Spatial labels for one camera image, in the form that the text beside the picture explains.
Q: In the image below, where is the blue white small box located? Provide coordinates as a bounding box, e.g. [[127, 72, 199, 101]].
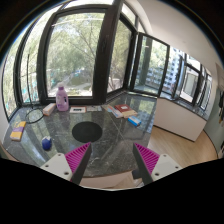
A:
[[128, 116, 141, 126]]

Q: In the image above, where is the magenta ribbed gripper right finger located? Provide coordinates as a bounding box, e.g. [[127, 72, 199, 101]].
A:
[[132, 142, 183, 186]]

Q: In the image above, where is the flat card with dark print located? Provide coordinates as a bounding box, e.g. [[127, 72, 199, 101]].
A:
[[70, 106, 86, 113]]

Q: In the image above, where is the light flat booklet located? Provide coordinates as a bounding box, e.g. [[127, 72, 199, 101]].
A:
[[87, 106, 102, 112]]

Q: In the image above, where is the black coiled cable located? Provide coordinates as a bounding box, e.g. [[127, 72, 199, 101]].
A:
[[25, 53, 45, 125]]

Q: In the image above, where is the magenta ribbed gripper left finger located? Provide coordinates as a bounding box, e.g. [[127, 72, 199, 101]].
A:
[[40, 142, 93, 186]]

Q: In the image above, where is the round black mouse pad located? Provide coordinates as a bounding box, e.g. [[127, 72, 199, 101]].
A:
[[72, 121, 102, 143]]

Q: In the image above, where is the striped book under red book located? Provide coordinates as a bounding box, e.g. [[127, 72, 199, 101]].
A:
[[101, 104, 139, 120]]

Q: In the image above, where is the orange white box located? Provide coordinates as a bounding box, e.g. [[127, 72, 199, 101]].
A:
[[43, 103, 56, 116]]

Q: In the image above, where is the yellow purple book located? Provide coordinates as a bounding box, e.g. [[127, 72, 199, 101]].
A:
[[10, 121, 26, 141]]

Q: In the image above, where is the purple lotion bottle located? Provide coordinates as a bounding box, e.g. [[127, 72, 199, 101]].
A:
[[56, 86, 69, 112]]

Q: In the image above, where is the blue computer mouse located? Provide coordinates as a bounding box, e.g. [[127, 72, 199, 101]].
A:
[[42, 136, 52, 150]]

